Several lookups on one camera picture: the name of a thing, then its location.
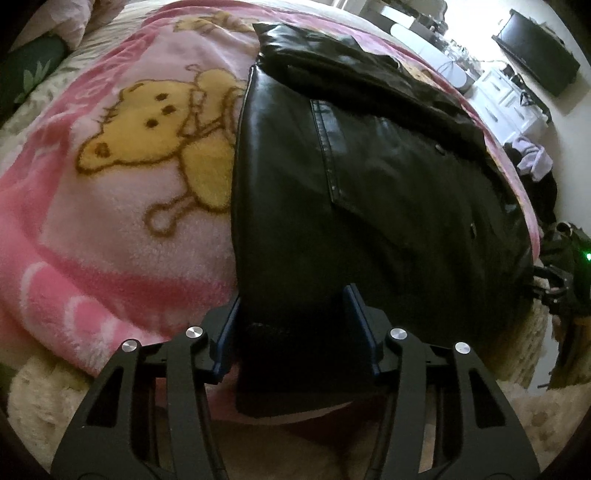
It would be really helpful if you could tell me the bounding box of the pink printed blanket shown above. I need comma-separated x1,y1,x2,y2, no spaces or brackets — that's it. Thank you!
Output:
0,2,543,425

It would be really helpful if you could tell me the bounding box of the green floral pillow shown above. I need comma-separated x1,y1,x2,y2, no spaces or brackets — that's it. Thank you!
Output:
0,36,71,121

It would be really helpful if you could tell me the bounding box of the white vanity desk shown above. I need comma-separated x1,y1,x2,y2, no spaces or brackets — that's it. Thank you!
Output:
369,0,476,93

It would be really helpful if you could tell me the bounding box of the black leather jacket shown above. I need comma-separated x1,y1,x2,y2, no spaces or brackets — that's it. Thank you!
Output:
231,21,536,418

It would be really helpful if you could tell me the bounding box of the cream fluffy blanket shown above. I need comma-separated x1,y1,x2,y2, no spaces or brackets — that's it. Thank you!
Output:
7,272,583,480

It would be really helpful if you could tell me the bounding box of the lavender garment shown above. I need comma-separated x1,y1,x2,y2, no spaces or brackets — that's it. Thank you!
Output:
510,136,555,182

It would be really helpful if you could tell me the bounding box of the black television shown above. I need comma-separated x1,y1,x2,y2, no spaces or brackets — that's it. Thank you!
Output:
492,9,581,97

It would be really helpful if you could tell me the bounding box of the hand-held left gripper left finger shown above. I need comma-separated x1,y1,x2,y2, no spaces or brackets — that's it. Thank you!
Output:
51,295,243,480

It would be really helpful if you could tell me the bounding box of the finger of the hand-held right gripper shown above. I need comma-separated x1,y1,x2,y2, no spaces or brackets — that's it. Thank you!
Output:
533,264,571,302

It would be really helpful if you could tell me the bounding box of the white dresser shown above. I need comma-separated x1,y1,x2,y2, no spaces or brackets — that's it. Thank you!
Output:
468,65,553,147

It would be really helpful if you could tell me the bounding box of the pink comforter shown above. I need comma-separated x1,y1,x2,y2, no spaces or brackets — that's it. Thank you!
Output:
46,0,122,43

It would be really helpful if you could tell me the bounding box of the pile of clothes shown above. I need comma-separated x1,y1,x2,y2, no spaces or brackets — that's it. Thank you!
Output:
503,143,560,228

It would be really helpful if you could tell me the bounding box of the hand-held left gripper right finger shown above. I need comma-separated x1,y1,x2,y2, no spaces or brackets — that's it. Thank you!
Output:
344,284,541,480

